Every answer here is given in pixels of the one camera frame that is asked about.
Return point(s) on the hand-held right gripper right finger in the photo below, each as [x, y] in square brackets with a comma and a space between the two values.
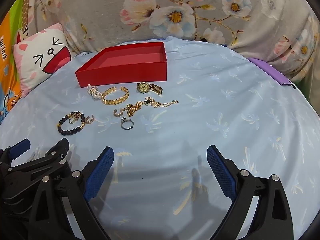
[221, 173]

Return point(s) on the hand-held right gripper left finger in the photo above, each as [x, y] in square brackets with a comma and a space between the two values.
[98, 176]

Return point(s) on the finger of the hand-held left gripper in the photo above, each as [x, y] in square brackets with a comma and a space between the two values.
[56, 150]
[20, 147]

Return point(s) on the gold wristwatch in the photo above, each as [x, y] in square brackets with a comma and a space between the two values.
[143, 87]

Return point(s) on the red cardboard box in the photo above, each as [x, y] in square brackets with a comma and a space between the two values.
[125, 73]

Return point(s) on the gold hoop earring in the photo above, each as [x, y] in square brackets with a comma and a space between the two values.
[115, 113]
[89, 121]

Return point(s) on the light blue palm-print sheet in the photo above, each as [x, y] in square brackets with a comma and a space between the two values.
[200, 105]

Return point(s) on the colourful cartoon cloth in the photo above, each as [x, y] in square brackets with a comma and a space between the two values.
[10, 67]

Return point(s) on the cartoon face pillow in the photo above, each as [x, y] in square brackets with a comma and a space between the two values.
[37, 55]

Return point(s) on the purple box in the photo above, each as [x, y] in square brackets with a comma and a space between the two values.
[272, 72]

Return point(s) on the green cloth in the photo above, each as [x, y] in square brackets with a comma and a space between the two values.
[306, 90]

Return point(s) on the grey floral blanket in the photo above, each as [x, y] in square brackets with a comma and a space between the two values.
[100, 12]

